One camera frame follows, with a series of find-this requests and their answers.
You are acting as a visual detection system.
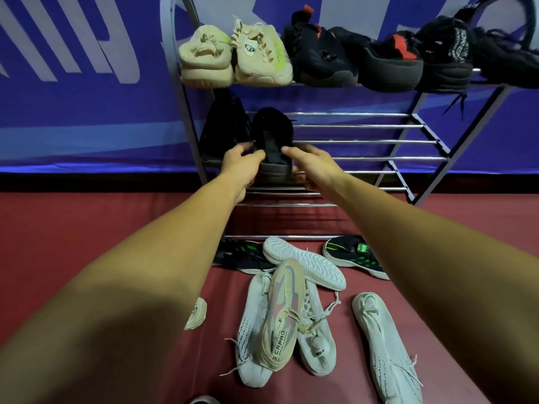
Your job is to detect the person's right hand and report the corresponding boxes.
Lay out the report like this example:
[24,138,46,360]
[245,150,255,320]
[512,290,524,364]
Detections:
[281,145,349,203]

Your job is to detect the person's left hand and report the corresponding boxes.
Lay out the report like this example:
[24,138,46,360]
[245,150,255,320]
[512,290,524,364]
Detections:
[220,141,267,205]

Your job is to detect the black shoe orange marks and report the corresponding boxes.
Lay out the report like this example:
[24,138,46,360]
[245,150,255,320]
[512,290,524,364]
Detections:
[199,90,252,163]

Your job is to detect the black orange sneaker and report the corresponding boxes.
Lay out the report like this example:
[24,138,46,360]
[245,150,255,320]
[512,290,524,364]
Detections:
[251,107,295,183]

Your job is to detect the grey metal shoe rack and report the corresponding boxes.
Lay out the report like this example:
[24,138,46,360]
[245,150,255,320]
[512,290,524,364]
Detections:
[159,0,539,241]

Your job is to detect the black green sneaker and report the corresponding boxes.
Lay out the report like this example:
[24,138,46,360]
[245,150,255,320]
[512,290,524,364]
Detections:
[322,235,390,281]
[212,238,277,275]

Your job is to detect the grey white sneaker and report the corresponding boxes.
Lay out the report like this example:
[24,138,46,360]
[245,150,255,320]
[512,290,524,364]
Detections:
[296,281,342,377]
[262,236,348,292]

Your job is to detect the beige sneaker green stripe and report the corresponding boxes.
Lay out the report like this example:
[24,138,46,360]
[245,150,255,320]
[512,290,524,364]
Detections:
[230,19,294,88]

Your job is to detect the beige knit sneaker plain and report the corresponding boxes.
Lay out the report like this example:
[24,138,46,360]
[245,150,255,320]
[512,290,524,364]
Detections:
[178,25,235,89]

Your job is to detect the tan chunky sneaker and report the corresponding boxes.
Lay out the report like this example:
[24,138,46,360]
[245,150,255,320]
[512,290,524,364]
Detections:
[255,258,307,371]
[184,297,208,331]

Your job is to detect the white knit sneaker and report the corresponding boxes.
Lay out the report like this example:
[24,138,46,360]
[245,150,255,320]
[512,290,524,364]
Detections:
[221,272,275,388]
[351,292,424,404]

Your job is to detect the black strap sneaker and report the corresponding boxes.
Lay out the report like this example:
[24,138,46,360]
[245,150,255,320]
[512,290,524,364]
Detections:
[414,15,476,121]

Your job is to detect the plain black shoe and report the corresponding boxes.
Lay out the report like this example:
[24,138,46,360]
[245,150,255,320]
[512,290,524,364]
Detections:
[471,27,539,90]

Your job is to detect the person's right forearm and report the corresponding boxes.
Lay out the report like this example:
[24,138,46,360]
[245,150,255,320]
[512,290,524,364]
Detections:
[332,174,539,404]

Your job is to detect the person's left forearm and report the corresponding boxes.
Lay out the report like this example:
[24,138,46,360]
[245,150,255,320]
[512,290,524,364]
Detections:
[0,178,243,404]

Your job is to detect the blue printed wall banner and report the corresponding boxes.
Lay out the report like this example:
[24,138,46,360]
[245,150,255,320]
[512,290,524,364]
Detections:
[0,0,539,175]

